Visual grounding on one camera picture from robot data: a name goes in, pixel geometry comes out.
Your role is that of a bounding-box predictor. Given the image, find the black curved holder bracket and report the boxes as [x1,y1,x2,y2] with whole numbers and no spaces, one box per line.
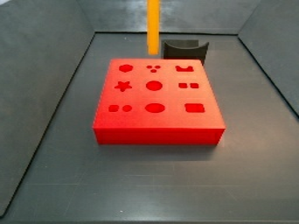
[163,39,210,63]

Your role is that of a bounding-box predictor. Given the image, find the red shape-sorting block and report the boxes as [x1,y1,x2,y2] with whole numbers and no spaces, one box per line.
[93,59,226,145]

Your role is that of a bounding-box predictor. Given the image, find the orange square-circle peg object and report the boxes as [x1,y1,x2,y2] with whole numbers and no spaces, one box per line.
[147,0,160,55]

